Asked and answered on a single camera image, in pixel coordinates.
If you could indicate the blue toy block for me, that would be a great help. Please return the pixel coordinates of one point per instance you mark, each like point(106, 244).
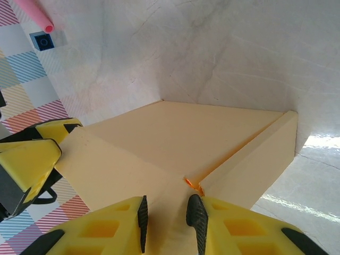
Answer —
point(43, 41)

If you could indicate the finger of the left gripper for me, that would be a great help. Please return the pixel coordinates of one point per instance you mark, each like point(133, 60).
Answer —
point(55, 130)
point(26, 162)

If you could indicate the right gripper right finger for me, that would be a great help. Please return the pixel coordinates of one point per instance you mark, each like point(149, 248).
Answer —
point(239, 233)

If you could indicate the yellow paper box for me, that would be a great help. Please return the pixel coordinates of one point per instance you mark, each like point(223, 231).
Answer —
point(172, 143)

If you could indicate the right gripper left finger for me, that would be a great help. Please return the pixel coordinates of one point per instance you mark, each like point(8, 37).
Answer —
point(106, 231)

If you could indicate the pink toy microphone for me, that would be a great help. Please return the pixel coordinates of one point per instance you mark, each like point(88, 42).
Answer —
point(37, 13)

